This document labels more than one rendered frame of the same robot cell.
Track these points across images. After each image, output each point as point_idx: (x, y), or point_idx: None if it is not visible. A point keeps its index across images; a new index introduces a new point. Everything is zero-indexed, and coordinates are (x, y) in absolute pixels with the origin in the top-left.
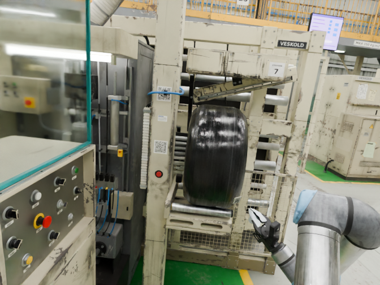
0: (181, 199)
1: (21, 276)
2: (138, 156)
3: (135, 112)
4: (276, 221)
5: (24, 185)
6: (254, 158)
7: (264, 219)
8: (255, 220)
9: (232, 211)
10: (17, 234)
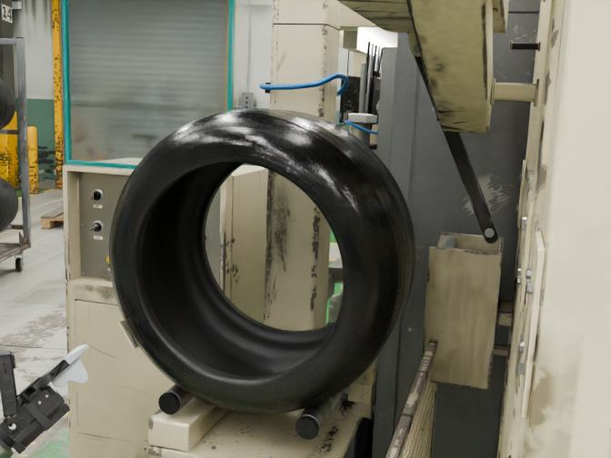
0: (342, 408)
1: (105, 272)
2: (425, 284)
3: (390, 155)
4: (5, 352)
5: (91, 168)
6: (510, 439)
7: (50, 370)
8: (59, 361)
9: (165, 393)
10: (105, 223)
